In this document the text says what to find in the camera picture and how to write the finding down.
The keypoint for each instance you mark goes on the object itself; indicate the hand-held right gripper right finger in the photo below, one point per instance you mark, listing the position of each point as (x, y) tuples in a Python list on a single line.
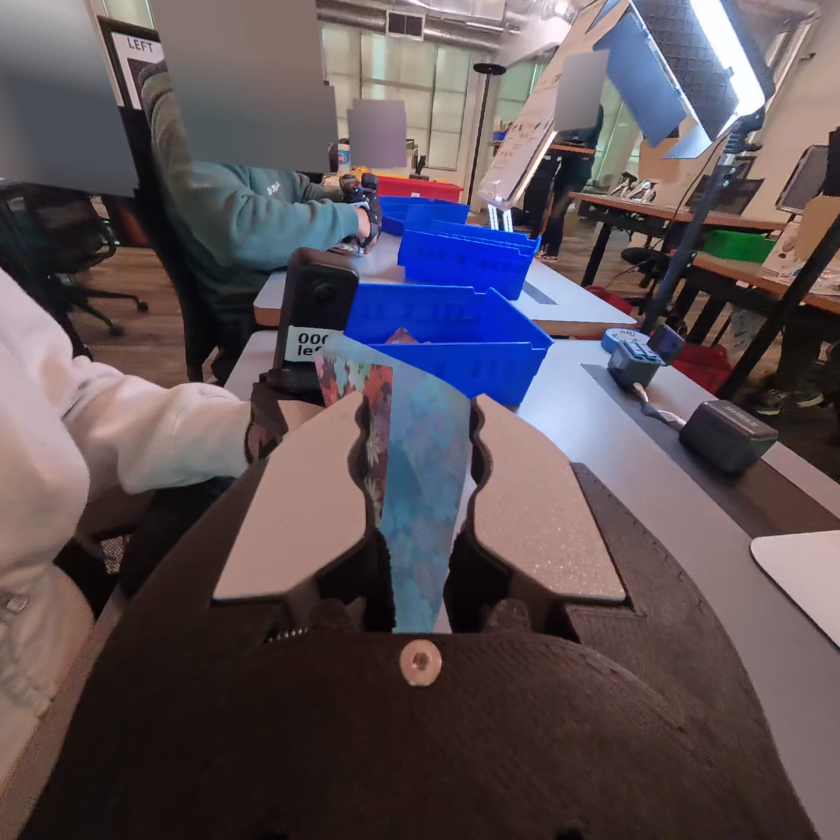
[(538, 518)]

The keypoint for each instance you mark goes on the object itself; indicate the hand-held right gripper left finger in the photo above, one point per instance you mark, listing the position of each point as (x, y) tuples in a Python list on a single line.
[(295, 499)]

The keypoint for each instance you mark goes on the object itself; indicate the floral origami paper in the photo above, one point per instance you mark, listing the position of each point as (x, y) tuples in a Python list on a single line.
[(420, 459)]

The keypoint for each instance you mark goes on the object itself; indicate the person's left hand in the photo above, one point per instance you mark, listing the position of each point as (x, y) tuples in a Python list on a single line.
[(266, 439)]

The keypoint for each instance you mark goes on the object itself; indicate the black chair backrest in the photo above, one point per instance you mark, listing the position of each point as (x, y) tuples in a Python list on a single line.
[(174, 282)]

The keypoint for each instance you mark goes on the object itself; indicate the red plastic bin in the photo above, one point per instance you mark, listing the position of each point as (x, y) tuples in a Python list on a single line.
[(413, 187)]

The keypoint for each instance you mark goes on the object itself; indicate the large blue plastic bin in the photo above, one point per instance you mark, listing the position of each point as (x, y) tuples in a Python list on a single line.
[(453, 321)]

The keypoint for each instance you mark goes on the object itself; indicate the grey battery charger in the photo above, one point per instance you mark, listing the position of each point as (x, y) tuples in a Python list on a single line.
[(633, 364)]

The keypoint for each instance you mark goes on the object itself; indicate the blue tape roll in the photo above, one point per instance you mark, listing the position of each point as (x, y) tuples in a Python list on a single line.
[(613, 338)]

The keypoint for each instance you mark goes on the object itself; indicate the dark grey case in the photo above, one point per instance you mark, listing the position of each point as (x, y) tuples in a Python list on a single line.
[(725, 436)]

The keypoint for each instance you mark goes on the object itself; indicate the dark blue small box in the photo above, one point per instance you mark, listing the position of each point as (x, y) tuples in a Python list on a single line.
[(668, 342)]

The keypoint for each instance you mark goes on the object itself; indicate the red bag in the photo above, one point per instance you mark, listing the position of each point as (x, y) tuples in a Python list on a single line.
[(702, 367)]

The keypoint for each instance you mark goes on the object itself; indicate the black floor lamp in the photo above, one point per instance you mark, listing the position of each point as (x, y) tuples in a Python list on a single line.
[(484, 118)]

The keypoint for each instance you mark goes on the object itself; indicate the instruction sheet stand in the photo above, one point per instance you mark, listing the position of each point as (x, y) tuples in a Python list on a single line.
[(525, 138)]

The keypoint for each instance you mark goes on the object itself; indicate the person's white hoodie torso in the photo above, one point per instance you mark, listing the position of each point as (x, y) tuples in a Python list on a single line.
[(39, 459)]

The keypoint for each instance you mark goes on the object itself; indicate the black office chair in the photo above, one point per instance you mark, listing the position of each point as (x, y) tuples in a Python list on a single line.
[(59, 249)]

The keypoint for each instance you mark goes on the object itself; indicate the white flat pad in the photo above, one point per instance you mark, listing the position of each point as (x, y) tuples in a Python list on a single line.
[(804, 577)]

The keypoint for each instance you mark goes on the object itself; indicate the black tripod leg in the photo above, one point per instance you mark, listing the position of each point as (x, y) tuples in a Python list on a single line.
[(781, 308)]

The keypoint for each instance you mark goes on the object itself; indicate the wooden background desk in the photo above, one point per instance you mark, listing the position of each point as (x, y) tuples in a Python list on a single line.
[(630, 207)]

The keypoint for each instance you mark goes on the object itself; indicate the green plastic bin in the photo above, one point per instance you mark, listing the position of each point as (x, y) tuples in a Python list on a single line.
[(738, 246)]

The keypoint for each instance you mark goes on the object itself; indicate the black light stand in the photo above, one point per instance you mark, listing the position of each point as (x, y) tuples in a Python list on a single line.
[(705, 210)]

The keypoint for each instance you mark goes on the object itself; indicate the studio light panel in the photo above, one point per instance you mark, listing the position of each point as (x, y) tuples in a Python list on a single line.
[(663, 85)]

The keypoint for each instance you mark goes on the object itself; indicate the grey monitor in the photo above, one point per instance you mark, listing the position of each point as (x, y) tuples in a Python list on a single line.
[(804, 180)]

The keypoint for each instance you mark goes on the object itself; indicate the framed wall sign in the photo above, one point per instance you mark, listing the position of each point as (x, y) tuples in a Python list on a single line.
[(134, 59)]

